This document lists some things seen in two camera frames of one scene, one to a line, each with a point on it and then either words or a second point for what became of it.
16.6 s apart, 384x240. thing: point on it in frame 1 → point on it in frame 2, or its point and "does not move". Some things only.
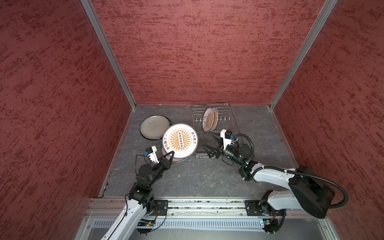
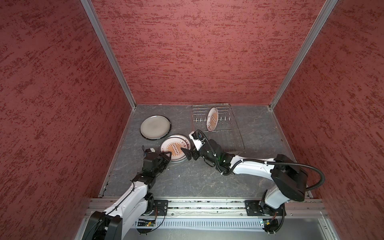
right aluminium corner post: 327,8 does not move
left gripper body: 163,163 does not move
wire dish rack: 208,119 does not move
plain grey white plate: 154,127 does not move
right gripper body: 229,153 → 202,153
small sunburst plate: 207,119 → 173,144
